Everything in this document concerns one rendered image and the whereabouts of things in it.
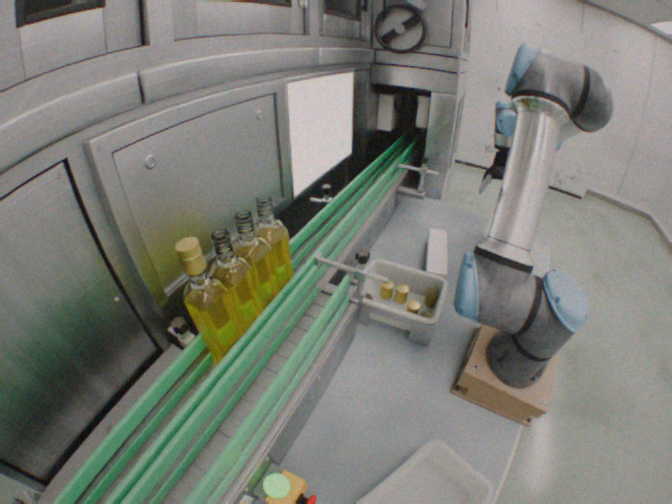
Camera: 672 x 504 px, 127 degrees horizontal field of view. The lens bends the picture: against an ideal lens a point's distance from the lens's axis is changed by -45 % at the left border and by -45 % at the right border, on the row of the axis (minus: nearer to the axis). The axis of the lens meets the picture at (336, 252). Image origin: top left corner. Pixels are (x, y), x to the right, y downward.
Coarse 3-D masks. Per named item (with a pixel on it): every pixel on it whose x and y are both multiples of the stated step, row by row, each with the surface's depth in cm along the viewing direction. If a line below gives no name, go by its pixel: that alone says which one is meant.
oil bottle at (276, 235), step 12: (264, 228) 52; (276, 228) 53; (276, 240) 53; (288, 240) 57; (276, 252) 54; (288, 252) 58; (276, 264) 55; (288, 264) 59; (276, 276) 57; (288, 276) 61
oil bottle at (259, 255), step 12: (264, 240) 50; (240, 252) 48; (252, 252) 48; (264, 252) 50; (252, 264) 48; (264, 264) 51; (264, 276) 52; (264, 288) 53; (276, 288) 57; (264, 300) 54
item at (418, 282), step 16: (384, 272) 86; (400, 272) 83; (416, 272) 81; (368, 288) 84; (416, 288) 83; (368, 304) 72; (384, 304) 81; (400, 304) 81; (416, 320) 68; (432, 320) 67
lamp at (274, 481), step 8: (264, 480) 39; (272, 480) 38; (280, 480) 38; (288, 480) 40; (264, 488) 38; (272, 488) 37; (280, 488) 37; (288, 488) 38; (272, 496) 37; (280, 496) 37
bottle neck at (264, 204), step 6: (258, 198) 51; (264, 198) 52; (270, 198) 51; (258, 204) 50; (264, 204) 50; (270, 204) 50; (258, 210) 51; (264, 210) 50; (270, 210) 51; (258, 216) 52; (264, 216) 51; (270, 216) 52; (264, 222) 52; (270, 222) 52
